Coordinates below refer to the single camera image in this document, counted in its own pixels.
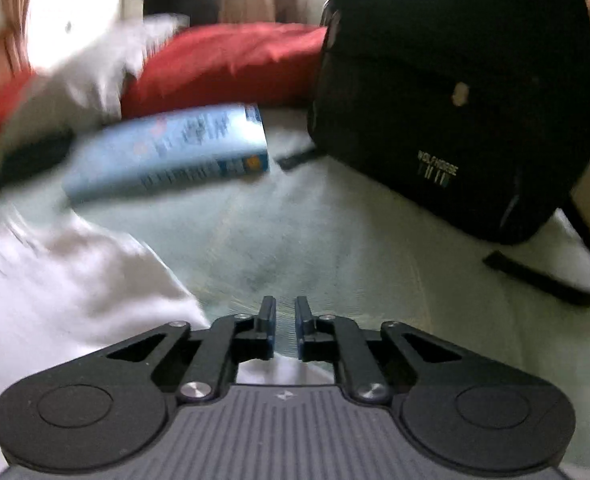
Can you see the white printed t-shirt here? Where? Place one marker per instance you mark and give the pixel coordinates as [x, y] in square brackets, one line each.
[75, 300]

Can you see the black backpack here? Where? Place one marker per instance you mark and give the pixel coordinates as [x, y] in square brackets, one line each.
[450, 85]

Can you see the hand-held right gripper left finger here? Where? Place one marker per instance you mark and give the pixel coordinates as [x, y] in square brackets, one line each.
[270, 317]

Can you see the grey checked pillow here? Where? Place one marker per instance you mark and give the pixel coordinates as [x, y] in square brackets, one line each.
[85, 80]

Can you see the red quilt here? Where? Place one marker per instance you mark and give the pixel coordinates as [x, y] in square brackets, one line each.
[235, 65]

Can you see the black pouch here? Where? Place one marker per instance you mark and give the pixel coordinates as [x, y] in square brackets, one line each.
[30, 160]

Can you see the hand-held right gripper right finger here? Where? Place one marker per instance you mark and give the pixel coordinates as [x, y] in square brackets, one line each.
[301, 317]

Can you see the orange striped curtain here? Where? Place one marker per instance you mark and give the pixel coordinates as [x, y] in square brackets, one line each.
[17, 5]

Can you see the blue book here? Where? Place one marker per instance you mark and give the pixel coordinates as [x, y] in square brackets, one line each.
[175, 150]

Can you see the brown cardboard box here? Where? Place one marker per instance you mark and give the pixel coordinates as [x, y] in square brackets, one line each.
[265, 2]

